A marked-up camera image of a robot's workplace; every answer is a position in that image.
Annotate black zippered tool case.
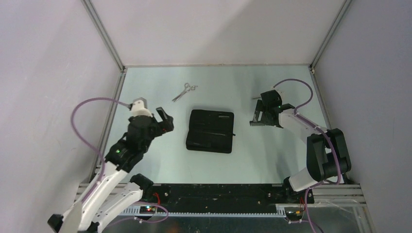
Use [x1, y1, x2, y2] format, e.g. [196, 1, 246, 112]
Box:
[186, 109, 235, 154]

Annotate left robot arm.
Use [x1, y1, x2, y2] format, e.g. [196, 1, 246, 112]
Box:
[47, 104, 174, 233]

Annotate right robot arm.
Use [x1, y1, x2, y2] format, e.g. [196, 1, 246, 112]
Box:
[250, 90, 352, 203]

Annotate left silver scissors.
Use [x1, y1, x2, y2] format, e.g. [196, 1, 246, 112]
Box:
[172, 83, 198, 102]

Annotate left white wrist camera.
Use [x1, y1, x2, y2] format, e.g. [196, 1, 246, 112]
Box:
[129, 97, 153, 117]

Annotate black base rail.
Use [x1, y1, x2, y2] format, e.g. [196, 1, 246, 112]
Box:
[135, 183, 314, 215]

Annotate right aluminium frame post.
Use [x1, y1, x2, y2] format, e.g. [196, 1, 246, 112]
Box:
[309, 0, 353, 73]

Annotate aluminium frame post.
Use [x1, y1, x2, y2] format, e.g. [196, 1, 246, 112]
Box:
[81, 0, 125, 72]
[309, 0, 353, 73]

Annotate left aluminium frame post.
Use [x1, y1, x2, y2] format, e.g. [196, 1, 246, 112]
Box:
[81, 0, 125, 72]

